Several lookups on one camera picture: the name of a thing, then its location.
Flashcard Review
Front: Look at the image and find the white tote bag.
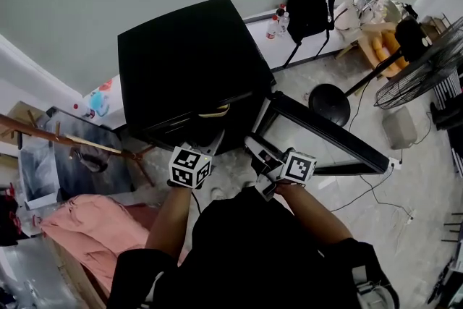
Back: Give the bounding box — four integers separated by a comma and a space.
333, 0, 366, 32

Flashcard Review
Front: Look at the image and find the tan tray with yellow bread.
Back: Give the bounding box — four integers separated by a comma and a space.
197, 103, 232, 119

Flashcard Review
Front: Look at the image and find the person's left forearm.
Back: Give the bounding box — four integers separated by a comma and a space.
145, 186, 192, 254

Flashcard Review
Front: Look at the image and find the person's right forearm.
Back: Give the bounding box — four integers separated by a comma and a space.
274, 182, 354, 247

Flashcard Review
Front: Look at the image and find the black cabinet with glass door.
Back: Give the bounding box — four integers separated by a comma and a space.
117, 0, 395, 177

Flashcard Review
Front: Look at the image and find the yellow ribbed cushion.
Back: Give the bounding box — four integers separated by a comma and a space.
372, 30, 409, 72

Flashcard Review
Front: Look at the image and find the small wooden rack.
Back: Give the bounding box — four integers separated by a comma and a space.
421, 12, 453, 33

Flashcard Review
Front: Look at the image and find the pink quilted cushion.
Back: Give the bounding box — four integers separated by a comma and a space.
40, 193, 189, 296

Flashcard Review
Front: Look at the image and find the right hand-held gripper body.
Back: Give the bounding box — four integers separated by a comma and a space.
252, 149, 319, 203

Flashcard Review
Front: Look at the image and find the black bag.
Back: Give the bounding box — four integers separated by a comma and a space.
0, 191, 22, 247

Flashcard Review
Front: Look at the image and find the grey box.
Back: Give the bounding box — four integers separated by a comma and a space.
382, 105, 419, 151

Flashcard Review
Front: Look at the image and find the person's black clothing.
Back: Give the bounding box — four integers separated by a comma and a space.
106, 186, 401, 309

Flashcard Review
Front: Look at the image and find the light wooden chair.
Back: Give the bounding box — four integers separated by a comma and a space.
334, 23, 409, 79

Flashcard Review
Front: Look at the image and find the brown wooden board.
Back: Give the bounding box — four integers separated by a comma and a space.
45, 238, 109, 309

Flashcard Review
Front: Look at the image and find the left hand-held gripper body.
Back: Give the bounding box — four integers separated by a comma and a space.
168, 142, 213, 190

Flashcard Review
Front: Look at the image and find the red-capped bottle red label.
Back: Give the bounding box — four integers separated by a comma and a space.
73, 103, 95, 119

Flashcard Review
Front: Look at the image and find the small clear plastic bottle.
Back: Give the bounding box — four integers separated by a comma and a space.
277, 12, 291, 37
266, 14, 279, 41

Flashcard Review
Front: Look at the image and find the black backpack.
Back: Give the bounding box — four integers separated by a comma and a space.
282, 0, 338, 69

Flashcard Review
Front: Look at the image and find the black standing fan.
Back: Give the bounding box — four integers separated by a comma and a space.
308, 16, 463, 128

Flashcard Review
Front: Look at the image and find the blue plastic item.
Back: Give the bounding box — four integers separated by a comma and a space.
88, 90, 110, 117

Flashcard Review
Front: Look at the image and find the black fan cable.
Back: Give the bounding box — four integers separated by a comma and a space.
331, 173, 412, 213

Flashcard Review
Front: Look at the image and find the black white striped cloth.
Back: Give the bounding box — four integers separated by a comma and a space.
432, 70, 463, 109

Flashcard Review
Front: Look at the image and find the dark grey hanging cloth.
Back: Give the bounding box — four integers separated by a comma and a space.
70, 144, 109, 174

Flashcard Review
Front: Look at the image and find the wooden coat rack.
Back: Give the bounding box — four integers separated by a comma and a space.
0, 110, 156, 187

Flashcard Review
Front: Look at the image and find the clear glass tank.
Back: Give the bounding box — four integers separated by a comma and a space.
17, 106, 135, 211

